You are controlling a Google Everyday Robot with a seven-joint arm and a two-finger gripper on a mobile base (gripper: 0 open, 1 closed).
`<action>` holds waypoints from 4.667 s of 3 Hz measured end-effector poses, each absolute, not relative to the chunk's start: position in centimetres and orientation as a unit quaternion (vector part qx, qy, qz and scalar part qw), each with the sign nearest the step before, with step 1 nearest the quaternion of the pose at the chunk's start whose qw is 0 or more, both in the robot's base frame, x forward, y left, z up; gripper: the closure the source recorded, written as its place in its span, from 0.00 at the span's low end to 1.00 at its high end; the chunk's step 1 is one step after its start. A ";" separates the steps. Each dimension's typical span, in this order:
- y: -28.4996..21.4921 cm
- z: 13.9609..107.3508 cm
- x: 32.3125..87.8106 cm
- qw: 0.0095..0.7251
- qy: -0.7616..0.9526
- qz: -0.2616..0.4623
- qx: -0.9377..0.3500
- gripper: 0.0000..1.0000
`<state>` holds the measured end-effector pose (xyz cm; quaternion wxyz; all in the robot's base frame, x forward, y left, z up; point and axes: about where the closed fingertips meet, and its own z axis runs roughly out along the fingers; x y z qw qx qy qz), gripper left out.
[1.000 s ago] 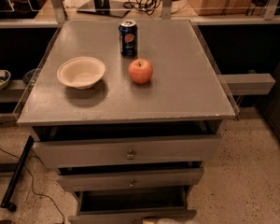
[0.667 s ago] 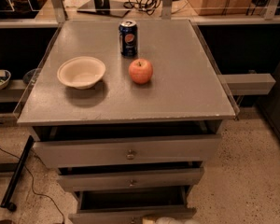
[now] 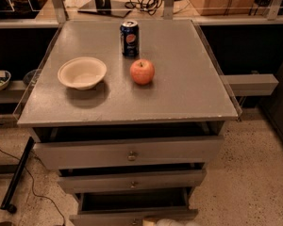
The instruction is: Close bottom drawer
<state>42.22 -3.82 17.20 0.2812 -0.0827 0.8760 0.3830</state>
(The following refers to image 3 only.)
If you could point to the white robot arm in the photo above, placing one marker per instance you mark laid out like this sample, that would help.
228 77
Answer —
166 222

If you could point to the grey wooden drawer cabinet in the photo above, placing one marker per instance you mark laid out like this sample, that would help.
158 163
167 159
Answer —
186 97

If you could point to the grey top drawer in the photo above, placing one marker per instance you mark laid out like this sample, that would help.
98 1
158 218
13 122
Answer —
128 152

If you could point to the grey middle drawer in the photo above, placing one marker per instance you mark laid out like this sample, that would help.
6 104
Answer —
132 181

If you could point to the red apple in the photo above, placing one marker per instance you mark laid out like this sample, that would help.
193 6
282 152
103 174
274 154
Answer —
142 71

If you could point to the white paper bowl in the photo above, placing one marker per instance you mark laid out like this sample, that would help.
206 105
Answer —
82 73

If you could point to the blue pepsi can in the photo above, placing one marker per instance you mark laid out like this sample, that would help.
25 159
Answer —
129 31

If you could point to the black monitor stand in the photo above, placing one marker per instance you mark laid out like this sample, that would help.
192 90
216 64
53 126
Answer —
106 8

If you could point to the dark round dish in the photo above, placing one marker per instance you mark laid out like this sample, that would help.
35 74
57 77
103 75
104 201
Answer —
31 78

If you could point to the black bar on floor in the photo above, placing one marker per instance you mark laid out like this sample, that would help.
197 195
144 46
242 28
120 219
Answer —
6 202

